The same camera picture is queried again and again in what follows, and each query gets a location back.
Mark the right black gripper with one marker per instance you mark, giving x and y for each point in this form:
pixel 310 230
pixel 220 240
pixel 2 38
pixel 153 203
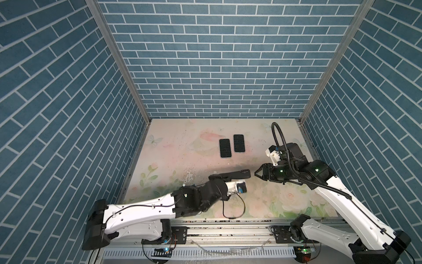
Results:
pixel 265 172

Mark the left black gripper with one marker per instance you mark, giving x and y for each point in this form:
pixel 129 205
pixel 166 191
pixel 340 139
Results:
pixel 223 197

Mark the black phone case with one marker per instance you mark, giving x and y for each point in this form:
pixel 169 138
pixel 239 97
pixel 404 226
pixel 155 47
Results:
pixel 229 176

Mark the blue phone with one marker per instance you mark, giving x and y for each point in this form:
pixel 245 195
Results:
pixel 239 143

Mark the black phone screen up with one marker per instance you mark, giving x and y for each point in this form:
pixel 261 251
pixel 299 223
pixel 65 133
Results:
pixel 225 148

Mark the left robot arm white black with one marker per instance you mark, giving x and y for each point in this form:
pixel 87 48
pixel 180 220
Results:
pixel 151 219

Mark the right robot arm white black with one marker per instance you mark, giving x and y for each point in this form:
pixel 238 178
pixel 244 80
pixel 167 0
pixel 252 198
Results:
pixel 371 242

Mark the aluminium front rail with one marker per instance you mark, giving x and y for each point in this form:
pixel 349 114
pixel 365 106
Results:
pixel 227 232

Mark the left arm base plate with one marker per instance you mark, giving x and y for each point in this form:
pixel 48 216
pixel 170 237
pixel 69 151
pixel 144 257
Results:
pixel 177 235

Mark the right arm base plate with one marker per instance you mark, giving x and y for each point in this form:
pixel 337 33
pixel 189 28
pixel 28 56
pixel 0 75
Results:
pixel 282 234

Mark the white slotted cable duct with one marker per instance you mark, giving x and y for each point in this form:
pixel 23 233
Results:
pixel 197 253

